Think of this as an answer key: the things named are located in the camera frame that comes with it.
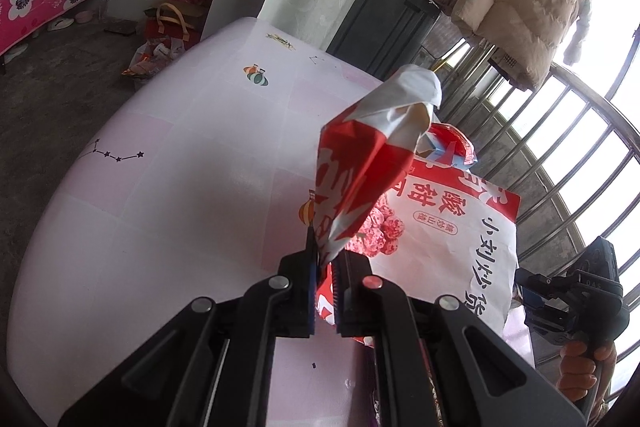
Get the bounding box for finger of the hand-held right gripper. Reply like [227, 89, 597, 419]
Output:
[515, 268, 571, 293]

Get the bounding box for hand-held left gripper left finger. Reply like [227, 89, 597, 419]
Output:
[59, 227, 321, 427]

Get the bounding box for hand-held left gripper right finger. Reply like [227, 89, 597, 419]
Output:
[332, 252, 586, 427]

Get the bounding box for red white wrapper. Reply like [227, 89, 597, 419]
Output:
[315, 64, 443, 268]

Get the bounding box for red glossy packet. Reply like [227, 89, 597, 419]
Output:
[425, 123, 478, 164]

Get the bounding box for person's right hand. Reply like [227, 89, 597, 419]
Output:
[556, 339, 617, 408]

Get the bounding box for white red snack bag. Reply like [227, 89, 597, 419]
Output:
[315, 154, 522, 348]

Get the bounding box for table with balloon cloth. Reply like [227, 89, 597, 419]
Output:
[5, 17, 538, 427]

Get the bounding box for metal balcony railing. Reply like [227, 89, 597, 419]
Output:
[385, 0, 640, 358]

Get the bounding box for clear plastic bag of items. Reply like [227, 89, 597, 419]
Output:
[122, 38, 188, 80]

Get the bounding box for dark cabinet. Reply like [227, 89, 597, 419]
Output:
[327, 0, 441, 80]

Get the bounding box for pink floral blanket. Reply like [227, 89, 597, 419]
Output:
[0, 0, 98, 58]

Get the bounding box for red handbag yellow handles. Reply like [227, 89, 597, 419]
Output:
[144, 2, 203, 52]

